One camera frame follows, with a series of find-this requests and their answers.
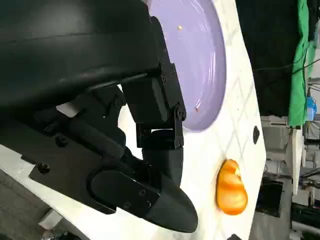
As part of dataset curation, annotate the black background box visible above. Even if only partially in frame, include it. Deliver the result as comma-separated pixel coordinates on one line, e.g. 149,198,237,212
256,178,284,218

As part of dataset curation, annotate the lilac plate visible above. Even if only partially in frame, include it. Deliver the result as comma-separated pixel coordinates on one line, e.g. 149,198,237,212
147,0,228,133

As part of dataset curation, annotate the blue background object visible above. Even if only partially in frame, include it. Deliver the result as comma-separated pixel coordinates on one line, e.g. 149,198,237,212
305,96,318,121

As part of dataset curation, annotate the black backdrop curtain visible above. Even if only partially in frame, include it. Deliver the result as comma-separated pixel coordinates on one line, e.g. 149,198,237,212
235,0,312,118

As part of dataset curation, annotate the green cloth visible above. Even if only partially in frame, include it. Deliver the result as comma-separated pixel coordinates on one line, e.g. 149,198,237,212
287,0,318,129

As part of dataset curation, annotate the thin black background cable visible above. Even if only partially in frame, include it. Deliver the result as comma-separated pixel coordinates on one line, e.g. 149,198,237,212
252,58,320,75

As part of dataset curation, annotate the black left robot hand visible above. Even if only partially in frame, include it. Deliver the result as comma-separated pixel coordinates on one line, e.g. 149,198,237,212
0,0,199,234

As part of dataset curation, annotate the white leaning panel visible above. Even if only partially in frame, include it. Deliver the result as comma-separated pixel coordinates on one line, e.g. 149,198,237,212
285,126,305,196

